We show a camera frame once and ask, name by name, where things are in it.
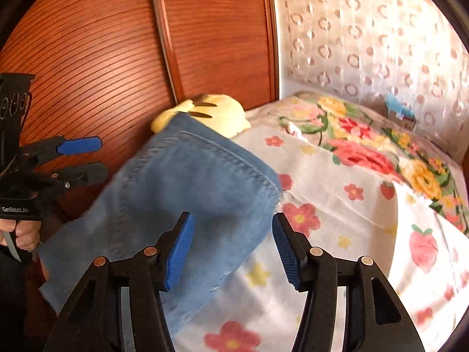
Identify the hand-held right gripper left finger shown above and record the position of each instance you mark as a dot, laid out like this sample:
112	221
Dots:
179	253

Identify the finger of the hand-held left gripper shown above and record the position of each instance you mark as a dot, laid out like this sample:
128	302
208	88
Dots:
78	146
86	174

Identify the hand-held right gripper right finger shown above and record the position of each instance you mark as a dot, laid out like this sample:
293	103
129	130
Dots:
287	253

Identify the blue denim pants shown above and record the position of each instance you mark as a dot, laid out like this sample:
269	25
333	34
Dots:
190	176

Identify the person's left hand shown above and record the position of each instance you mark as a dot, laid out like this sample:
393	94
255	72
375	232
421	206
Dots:
27	236

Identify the white small-flowered bed sheet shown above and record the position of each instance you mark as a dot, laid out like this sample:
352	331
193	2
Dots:
348	227

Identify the wooden slatted wardrobe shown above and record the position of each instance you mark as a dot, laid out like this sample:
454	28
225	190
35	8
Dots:
110	62

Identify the large-flowered blanket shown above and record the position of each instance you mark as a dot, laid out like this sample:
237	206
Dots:
366	154

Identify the yellow plush toy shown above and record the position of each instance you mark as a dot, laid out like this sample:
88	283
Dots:
227	112

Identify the small cardboard box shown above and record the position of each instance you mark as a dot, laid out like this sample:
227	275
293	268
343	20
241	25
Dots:
405	121

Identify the blue plastic bag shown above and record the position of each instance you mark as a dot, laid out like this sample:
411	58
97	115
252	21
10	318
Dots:
397	104

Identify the sheer circle-patterned curtain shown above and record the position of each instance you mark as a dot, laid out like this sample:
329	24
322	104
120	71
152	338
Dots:
366	25

